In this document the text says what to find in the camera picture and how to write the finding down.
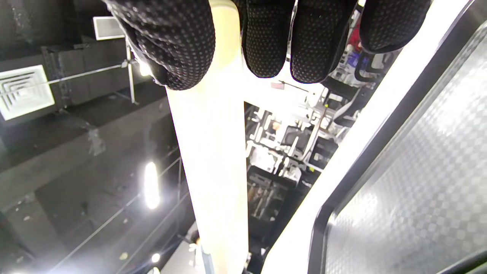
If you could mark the blue lid lunch box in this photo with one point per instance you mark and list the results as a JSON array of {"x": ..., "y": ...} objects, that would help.
[{"x": 213, "y": 152}]

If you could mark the white ceiling air vent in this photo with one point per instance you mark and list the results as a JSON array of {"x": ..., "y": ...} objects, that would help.
[{"x": 23, "y": 91}]

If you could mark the oblong ceiling light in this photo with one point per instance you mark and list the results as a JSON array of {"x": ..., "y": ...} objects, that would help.
[{"x": 151, "y": 186}]

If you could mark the person's right hand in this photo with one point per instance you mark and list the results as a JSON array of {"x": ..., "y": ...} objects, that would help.
[{"x": 179, "y": 42}]

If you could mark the black plastic tray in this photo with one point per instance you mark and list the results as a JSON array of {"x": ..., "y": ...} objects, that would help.
[{"x": 418, "y": 171}]

